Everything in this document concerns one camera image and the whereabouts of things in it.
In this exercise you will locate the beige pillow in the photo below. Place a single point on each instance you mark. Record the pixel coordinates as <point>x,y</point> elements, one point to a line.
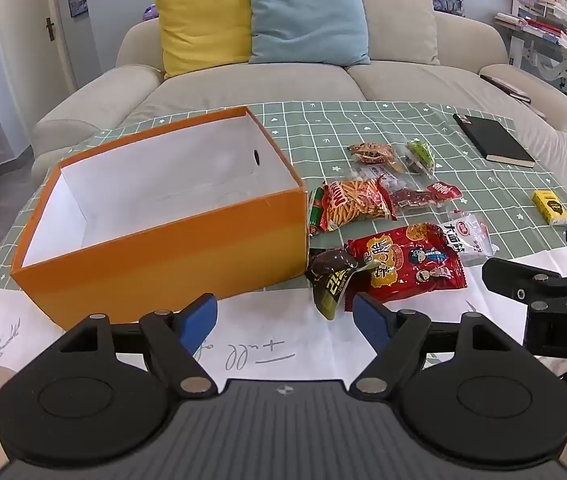
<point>398,20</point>

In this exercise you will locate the dark book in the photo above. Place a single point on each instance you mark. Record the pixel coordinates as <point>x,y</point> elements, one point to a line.
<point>506,87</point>

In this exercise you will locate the green sausage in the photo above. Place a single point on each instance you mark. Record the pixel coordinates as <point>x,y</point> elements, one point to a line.
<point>316,212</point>

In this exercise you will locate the white study desk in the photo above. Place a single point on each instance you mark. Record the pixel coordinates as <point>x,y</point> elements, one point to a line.
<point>548,45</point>

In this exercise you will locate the red cartoon snack bag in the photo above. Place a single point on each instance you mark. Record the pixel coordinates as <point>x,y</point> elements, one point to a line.
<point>413,260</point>

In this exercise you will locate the beige sofa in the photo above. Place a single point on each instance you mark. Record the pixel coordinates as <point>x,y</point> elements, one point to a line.
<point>243,90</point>

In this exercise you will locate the light blue pillow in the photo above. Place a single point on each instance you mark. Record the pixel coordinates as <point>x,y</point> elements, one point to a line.
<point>308,20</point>

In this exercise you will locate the white snack packet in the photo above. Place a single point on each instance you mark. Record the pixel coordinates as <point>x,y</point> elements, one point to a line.
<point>471,235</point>

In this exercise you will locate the green checked tablecloth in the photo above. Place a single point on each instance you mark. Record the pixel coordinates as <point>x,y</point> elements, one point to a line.
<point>313,120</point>

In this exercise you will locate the white door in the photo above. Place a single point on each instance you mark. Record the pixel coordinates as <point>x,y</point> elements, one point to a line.
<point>23,35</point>

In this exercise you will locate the orange cardboard box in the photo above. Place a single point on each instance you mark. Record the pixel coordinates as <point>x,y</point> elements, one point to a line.
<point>163,245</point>

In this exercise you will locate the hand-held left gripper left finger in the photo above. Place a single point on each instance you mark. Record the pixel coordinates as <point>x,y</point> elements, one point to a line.
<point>198,321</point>

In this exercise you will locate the dark brown snack packet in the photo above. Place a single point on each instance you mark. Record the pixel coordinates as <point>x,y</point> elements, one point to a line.
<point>331,280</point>

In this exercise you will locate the clear red jerky packet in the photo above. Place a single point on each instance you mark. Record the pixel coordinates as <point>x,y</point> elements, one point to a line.
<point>412,198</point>

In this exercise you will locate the green snack packet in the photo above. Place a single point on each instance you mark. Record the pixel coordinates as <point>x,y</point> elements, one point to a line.
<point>419,155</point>

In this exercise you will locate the yellow pillow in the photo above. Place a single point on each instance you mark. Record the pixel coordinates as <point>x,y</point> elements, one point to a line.
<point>203,25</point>

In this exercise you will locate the clear brown snack packet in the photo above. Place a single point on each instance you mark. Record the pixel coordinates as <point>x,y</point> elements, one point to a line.
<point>371,152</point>

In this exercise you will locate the yellow tissue packet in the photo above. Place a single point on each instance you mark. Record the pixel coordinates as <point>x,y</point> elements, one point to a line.
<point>549,206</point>

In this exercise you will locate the red fries snack bag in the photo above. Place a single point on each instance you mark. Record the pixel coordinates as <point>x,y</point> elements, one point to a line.
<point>358,202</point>

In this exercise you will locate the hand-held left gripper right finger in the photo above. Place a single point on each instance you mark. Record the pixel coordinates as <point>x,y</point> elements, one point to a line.
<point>371,321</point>

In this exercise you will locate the black notebook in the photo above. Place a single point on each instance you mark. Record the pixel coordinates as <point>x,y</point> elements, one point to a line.
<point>496,140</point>

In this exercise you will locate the small red label packet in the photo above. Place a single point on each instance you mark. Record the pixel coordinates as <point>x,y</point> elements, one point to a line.
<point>446,191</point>

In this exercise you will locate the clear white candy packet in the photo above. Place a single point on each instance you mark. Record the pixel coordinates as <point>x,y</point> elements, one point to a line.
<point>381,175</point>

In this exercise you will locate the purple plush toy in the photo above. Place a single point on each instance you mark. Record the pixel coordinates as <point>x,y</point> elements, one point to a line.
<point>150,12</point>

